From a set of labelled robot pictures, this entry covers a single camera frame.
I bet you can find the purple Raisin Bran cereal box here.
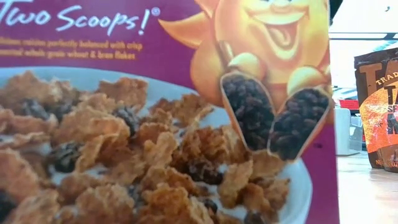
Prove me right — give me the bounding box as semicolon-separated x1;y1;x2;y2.
0;0;340;224

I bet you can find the white plastic bin with handles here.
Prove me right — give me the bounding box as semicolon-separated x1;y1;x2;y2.
334;107;352;156

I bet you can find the orange bottle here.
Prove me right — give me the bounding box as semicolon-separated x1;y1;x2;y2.
354;48;398;174

